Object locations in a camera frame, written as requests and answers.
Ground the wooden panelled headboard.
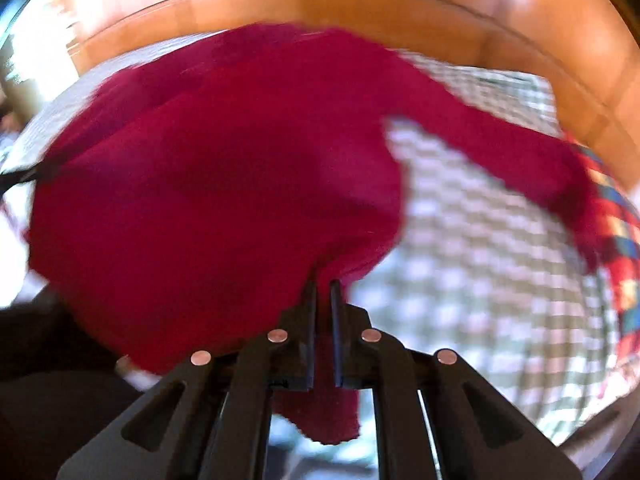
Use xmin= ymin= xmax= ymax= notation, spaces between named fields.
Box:
xmin=54 ymin=0 xmax=639 ymax=188

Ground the multicolour checkered pillow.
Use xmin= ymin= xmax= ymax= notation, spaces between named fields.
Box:
xmin=564 ymin=132 xmax=639 ymax=363

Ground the crimson long-sleeve sweater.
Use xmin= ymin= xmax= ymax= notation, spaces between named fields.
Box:
xmin=28 ymin=25 xmax=599 ymax=434

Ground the green white checkered bedsheet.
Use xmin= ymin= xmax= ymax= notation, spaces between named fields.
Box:
xmin=1 ymin=32 xmax=623 ymax=479

